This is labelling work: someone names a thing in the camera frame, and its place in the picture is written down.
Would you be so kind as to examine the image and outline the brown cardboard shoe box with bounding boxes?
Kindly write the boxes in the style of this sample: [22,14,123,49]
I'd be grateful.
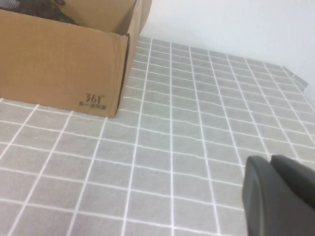
[0,0,151,118]

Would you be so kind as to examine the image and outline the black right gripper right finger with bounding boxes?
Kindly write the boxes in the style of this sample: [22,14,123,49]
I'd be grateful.
[270,154,315,207]

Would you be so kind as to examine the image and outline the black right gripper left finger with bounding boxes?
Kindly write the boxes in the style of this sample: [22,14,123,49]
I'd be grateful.
[242,154,315,236]

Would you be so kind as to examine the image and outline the black knit sneaker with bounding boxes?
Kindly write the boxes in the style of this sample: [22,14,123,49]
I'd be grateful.
[16,0,81,27]

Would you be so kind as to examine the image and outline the grey white-grid tablecloth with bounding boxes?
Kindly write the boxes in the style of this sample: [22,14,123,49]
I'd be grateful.
[0,35,315,236]

